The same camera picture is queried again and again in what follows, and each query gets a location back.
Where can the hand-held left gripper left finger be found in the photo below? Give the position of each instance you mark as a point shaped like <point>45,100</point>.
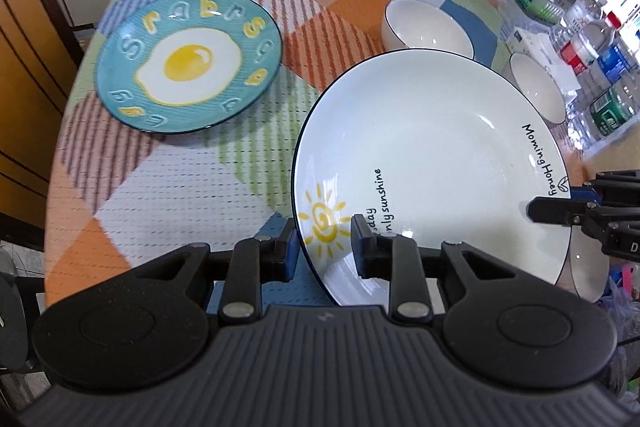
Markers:
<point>287,252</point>

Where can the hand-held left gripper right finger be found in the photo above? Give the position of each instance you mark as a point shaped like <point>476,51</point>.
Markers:
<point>358,239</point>

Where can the large white sun-print plate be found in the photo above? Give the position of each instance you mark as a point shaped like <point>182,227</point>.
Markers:
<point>440,147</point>

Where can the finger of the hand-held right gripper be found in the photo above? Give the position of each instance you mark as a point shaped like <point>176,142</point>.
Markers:
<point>617,189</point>
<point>552,211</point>

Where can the blue-label plastic bottle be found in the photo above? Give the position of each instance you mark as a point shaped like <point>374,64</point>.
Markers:
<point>612,64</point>

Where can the green-label plastic bottle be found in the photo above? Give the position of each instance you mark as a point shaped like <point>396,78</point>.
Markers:
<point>607,114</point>

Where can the clear plastic bottle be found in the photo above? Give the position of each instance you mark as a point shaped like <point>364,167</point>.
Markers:
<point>585,9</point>

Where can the teal fried-egg plate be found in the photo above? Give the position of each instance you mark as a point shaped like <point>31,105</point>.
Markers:
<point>190,62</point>

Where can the red-label plastic bottle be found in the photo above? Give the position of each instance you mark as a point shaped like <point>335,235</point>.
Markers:
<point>580,49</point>

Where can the white bowl with dark rim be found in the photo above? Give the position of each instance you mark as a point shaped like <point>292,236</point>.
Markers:
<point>590,277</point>
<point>425,27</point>
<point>537,87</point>

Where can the clear plastic bag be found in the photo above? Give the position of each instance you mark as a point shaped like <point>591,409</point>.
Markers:
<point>622,302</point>

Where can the wooden cabinet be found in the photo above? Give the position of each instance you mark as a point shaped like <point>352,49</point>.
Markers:
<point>30,72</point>

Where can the white paper packet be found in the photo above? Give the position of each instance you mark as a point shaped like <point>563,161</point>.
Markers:
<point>535,42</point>

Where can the patchwork checked tablecloth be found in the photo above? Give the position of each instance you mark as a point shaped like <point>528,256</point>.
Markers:
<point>200,187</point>

